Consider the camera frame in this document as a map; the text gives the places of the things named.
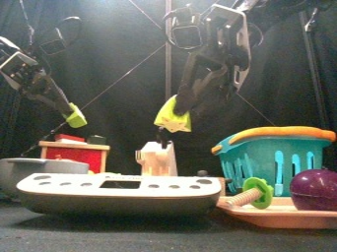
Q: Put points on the small green starfruit piece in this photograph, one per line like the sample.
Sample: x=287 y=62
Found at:
x=76 y=116

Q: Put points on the yellow-green starfruit piece with star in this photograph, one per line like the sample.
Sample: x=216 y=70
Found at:
x=171 y=118

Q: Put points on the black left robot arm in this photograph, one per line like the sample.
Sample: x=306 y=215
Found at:
x=56 y=39

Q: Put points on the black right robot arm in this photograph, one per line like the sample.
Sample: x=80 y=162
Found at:
x=281 y=6

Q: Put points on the red and white toy block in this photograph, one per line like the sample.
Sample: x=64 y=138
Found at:
x=68 y=138

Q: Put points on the black toy utensil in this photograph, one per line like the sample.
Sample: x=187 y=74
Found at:
x=163 y=136

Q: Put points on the dark green toy block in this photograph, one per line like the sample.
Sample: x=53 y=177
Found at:
x=96 y=139

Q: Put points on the red wooden toy box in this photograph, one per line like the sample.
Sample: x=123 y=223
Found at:
x=76 y=156

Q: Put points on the grey toy pot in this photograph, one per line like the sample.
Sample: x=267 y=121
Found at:
x=37 y=172

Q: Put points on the white toy fork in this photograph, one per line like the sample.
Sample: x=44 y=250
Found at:
x=139 y=157

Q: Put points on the black knob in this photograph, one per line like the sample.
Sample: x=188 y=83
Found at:
x=202 y=173

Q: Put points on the teal toy shopping basket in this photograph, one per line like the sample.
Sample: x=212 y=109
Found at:
x=267 y=164

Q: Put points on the grey toy cash register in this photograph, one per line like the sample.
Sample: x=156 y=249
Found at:
x=118 y=195

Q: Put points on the wooden screw with green nut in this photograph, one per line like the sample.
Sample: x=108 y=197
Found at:
x=257 y=193

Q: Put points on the purple toy ball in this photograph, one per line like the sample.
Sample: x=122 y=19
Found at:
x=314 y=189

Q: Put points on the wooden tray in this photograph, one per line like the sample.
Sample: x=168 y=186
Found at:
x=285 y=215

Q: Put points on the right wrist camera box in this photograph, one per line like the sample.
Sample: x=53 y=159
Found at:
x=186 y=31

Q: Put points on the metal frame pole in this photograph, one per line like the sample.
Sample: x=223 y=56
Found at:
x=168 y=49

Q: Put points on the black frame post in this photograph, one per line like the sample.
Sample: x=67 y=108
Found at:
x=313 y=65

